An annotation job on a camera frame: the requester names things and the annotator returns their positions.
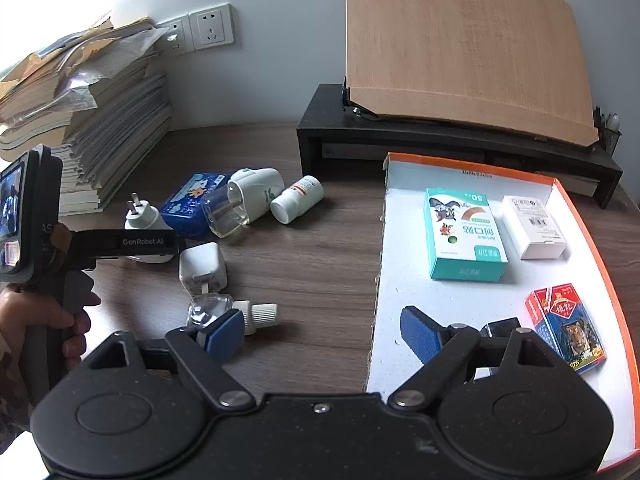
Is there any playing card box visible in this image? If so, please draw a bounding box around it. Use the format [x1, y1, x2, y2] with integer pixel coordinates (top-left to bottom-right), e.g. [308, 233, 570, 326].
[524, 282, 607, 373]

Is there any black charger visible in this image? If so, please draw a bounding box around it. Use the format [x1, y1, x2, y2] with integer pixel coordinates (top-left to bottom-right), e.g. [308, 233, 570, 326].
[465, 316, 526, 381]

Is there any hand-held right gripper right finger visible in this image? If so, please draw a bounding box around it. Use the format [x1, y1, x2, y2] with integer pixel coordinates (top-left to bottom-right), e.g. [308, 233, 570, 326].
[386, 305, 573, 411]

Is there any teal bandage box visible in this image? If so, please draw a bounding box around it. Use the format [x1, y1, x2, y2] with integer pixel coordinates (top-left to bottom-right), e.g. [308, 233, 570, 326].
[424, 187, 509, 282]

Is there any person's left hand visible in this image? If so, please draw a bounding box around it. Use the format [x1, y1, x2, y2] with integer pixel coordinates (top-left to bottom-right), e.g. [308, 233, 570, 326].
[0, 287, 102, 373]

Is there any white charger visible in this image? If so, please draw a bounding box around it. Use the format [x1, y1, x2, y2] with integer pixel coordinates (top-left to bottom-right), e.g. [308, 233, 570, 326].
[178, 242, 229, 297]

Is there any white pill bottle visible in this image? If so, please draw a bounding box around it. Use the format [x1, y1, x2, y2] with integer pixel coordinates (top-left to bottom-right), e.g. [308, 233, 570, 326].
[270, 175, 325, 225]

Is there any white rectangular box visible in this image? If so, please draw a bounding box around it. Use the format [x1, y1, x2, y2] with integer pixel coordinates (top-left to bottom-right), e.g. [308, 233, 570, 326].
[501, 194, 571, 261]

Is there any white heater with liquid bottle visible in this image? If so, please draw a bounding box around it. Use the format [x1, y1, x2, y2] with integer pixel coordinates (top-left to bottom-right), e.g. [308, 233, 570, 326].
[202, 167, 286, 239]

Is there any clear repellent liquid bottle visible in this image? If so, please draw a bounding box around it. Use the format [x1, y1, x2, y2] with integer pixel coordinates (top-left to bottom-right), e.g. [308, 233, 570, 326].
[186, 292, 280, 346]

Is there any orange and white cardboard box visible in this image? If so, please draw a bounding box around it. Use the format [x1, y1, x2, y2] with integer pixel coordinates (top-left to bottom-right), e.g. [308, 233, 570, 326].
[365, 151, 640, 473]

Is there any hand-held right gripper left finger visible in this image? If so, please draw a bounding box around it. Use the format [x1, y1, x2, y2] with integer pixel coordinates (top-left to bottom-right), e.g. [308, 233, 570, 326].
[80, 308, 256, 411]

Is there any wooden reading stand board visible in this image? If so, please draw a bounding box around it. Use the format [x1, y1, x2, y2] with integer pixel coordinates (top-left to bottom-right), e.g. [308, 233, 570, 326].
[342, 0, 601, 150]

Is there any white wall socket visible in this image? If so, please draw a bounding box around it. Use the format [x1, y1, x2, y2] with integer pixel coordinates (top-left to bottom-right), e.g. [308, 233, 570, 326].
[189, 2, 236, 52]
[155, 14, 193, 56]

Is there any blue cartoon print box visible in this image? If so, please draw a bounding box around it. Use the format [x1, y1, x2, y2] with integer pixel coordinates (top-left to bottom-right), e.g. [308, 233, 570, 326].
[160, 172, 231, 241]

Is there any stack of books and papers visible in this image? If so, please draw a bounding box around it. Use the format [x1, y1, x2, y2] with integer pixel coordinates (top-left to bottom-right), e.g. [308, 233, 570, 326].
[0, 10, 173, 216]

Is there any white plug-in repellent heater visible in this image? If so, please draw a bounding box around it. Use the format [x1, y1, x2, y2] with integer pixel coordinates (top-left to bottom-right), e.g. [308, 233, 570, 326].
[123, 192, 176, 264]

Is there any black mesh pen holder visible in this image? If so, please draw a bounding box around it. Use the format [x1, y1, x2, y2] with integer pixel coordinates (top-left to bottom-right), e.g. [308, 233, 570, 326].
[592, 105, 624, 155]

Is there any black monitor riser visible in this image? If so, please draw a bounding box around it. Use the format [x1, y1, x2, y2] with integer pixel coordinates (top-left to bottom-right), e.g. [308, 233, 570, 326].
[296, 82, 624, 211]

